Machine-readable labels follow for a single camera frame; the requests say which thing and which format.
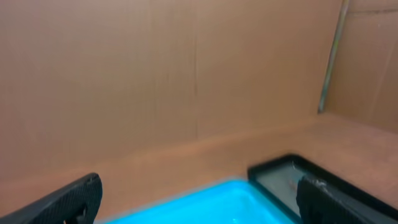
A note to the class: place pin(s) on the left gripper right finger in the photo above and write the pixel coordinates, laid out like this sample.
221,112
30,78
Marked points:
320,203

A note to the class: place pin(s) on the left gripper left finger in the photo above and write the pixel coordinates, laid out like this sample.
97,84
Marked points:
77,202

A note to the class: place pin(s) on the teal plastic tray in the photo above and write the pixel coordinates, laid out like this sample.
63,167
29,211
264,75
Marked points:
233,201

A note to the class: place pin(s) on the black water basin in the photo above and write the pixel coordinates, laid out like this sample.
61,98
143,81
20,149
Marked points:
278,179

